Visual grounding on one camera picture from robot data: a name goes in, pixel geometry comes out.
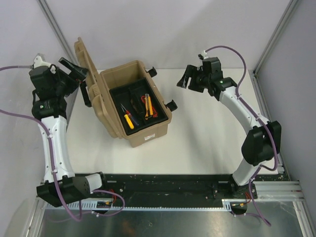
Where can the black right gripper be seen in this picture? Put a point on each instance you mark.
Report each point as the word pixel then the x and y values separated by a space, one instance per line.
pixel 189 72

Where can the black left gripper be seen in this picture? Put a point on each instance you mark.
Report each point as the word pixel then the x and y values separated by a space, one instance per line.
pixel 77 72

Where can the tan plastic tool box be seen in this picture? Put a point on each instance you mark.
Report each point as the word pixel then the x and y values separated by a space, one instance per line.
pixel 96 94

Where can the black tool box tray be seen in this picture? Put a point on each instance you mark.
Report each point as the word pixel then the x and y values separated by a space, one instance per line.
pixel 130 96

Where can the red black pliers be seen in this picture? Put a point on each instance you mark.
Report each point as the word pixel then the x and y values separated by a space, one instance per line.
pixel 155 115

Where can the yellow black utility knife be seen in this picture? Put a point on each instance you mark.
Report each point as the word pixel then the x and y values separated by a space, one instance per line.
pixel 148 105

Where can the blue handle screwdriver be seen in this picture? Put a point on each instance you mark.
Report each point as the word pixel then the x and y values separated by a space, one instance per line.
pixel 131 117

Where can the yellow handle screwdriver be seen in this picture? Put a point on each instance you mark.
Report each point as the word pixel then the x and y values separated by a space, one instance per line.
pixel 129 122

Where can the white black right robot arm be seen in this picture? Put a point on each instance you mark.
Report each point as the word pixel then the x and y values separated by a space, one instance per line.
pixel 262 142

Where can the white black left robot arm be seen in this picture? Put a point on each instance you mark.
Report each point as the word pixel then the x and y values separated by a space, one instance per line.
pixel 52 85

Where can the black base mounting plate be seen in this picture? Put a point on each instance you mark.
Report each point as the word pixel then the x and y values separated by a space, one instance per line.
pixel 217 186

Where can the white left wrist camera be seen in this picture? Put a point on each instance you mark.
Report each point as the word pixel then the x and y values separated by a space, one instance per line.
pixel 39 62

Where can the left aluminium corner post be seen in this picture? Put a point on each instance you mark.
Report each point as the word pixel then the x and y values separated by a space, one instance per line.
pixel 48 13

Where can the aluminium corner post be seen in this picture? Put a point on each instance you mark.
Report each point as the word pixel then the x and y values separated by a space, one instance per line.
pixel 48 13
pixel 281 26

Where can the right aluminium corner post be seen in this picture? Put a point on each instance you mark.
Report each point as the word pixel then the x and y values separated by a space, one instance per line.
pixel 281 26

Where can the grey slotted cable duct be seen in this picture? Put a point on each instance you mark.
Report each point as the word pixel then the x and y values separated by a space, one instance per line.
pixel 101 205

